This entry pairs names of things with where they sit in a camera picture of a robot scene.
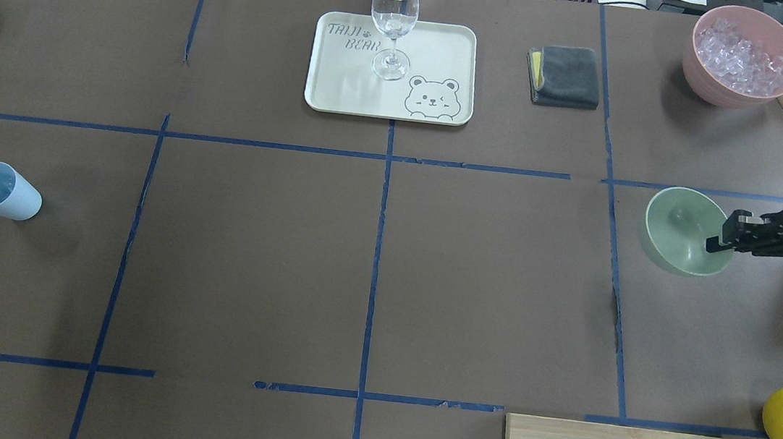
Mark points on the light blue plastic cup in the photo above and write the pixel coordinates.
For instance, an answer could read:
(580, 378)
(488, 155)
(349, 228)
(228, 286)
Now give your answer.
(19, 200)

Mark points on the green bowl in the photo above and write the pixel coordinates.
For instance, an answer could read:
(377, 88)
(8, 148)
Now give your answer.
(676, 224)

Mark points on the pink bowl with ice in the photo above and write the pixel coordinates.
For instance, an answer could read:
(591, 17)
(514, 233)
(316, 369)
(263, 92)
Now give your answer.
(734, 58)

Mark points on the grey folded cloth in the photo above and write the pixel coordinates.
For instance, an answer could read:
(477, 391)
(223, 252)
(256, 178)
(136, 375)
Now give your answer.
(563, 77)

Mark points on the cream bear tray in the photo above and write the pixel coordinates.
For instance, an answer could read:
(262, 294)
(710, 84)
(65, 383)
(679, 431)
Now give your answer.
(438, 89)

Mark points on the clear wine glass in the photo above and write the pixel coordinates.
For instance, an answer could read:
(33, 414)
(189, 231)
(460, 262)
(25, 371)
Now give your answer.
(394, 19)

